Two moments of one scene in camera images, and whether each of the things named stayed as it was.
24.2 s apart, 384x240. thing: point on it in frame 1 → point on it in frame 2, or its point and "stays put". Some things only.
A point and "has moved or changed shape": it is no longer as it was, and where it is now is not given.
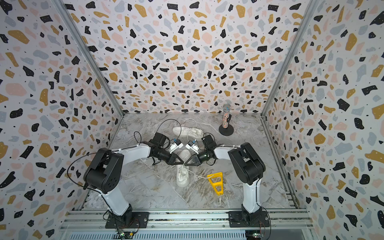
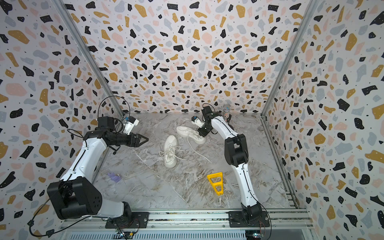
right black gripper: [195, 159] → [200, 131]
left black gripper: [171, 161] → [136, 143]
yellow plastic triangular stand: [220, 183] stays put
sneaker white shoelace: [183, 174] has moved or changed shape
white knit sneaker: [182, 171] has moved or changed shape
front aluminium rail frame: [83, 224] stays put
